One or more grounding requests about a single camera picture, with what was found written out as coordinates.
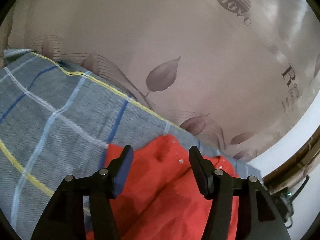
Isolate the brown wooden door frame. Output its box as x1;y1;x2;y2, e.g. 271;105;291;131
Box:
263;127;319;194

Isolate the red knit sweater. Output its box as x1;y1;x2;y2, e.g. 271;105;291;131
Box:
86;133;239;240

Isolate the beige leaf print curtain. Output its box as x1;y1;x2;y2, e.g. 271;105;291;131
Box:
1;0;319;161

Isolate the grey plaid bed sheet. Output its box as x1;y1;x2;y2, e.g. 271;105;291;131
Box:
0;48;262;240

